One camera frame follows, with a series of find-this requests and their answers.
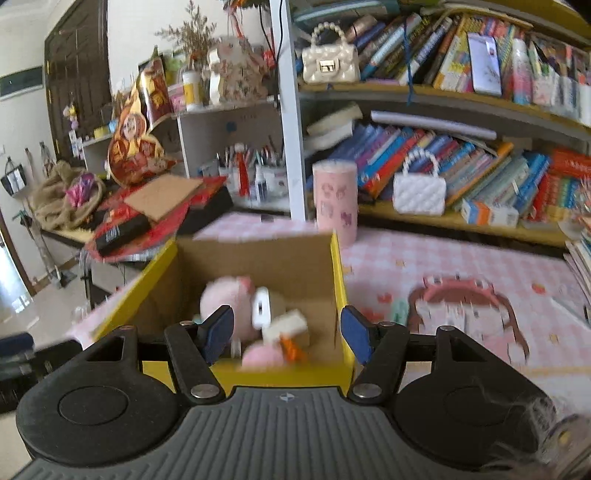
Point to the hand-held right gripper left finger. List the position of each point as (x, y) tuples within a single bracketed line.
[(219, 334)]

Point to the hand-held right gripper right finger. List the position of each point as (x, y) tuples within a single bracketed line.
[(355, 334)]

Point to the pale pink plush toy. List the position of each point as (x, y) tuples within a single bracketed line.
[(221, 300)]

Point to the pink plush toy orange bow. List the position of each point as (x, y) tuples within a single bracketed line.
[(263, 357)]

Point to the yellow cardboard box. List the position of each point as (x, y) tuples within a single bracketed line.
[(295, 258)]

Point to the pink printed table mat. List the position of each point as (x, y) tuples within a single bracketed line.
[(397, 258)]

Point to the pile of red packets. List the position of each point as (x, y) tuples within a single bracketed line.
[(138, 247)]

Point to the pink cylindrical container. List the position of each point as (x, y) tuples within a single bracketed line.
[(334, 203)]

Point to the flat black box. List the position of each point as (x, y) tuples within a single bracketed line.
[(122, 233)]

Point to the brown cardboard sheet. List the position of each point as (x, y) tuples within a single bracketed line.
[(161, 196)]

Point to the pen holder with pens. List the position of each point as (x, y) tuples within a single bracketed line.
[(249, 177)]

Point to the orange white small box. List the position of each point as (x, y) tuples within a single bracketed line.
[(489, 213)]

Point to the hanging tote bag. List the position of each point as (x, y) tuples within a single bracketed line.
[(13, 177)]

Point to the row of colourful books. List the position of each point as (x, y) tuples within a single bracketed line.
[(461, 166), (415, 46)]

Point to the white desk shelf unit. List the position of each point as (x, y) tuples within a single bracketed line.
[(207, 129)]

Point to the red festive paper decoration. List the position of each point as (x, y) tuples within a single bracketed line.
[(138, 143)]

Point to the thick white book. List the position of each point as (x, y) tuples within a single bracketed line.
[(332, 127)]

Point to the rolled white paper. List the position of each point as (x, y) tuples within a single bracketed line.
[(434, 124)]

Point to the stack of books and papers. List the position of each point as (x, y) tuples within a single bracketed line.
[(579, 267)]

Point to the white bottle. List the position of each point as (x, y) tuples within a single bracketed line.
[(192, 90)]

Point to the wooden bookshelf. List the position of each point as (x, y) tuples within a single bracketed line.
[(415, 94)]

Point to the red boxed book set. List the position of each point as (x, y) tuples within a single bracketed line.
[(563, 184)]

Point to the floral fabric bag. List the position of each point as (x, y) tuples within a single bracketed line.
[(238, 74)]

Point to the beige quilted handbag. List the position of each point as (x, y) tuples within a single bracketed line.
[(330, 64)]

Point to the dark wooden door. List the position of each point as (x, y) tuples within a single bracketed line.
[(76, 78)]

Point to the smartphone with pink wallpaper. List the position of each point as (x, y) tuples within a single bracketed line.
[(485, 64)]

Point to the dried flower bunch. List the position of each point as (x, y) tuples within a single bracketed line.
[(191, 32)]

